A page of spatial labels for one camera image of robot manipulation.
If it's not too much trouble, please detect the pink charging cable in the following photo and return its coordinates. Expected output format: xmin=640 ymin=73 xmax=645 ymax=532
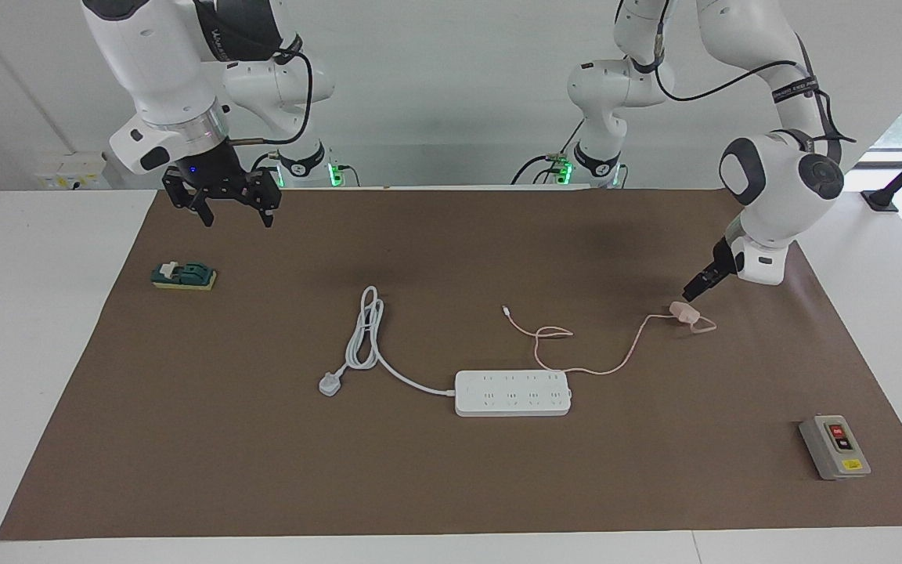
xmin=502 ymin=305 xmax=718 ymax=375

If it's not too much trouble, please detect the white power strip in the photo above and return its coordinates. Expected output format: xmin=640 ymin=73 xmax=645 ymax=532
xmin=454 ymin=370 xmax=572 ymax=418

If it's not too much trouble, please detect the brown table mat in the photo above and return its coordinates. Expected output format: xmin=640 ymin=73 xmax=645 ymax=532
xmin=0 ymin=188 xmax=902 ymax=541

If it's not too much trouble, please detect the black base cable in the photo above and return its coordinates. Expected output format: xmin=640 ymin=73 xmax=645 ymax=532
xmin=510 ymin=117 xmax=585 ymax=187
xmin=251 ymin=153 xmax=362 ymax=189

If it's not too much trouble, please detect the green knife switch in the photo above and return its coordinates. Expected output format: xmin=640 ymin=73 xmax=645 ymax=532
xmin=151 ymin=261 xmax=218 ymax=292

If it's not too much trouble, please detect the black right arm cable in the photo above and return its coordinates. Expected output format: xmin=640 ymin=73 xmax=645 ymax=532
xmin=224 ymin=47 xmax=316 ymax=150

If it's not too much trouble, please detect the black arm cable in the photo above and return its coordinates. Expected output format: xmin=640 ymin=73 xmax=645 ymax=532
xmin=653 ymin=23 xmax=857 ymax=165
xmin=224 ymin=47 xmax=316 ymax=150

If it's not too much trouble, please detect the white wall socket box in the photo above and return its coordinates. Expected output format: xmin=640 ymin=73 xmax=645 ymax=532
xmin=36 ymin=151 xmax=111 ymax=190

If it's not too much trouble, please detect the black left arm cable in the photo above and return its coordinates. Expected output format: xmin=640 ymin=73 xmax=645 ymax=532
xmin=653 ymin=23 xmax=857 ymax=165

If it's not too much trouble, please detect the white power cord with plug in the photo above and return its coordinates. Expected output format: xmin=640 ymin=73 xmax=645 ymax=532
xmin=318 ymin=286 xmax=458 ymax=397

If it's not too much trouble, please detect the grey on-off switch box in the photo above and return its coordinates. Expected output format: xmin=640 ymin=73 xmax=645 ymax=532
xmin=799 ymin=414 xmax=872 ymax=481

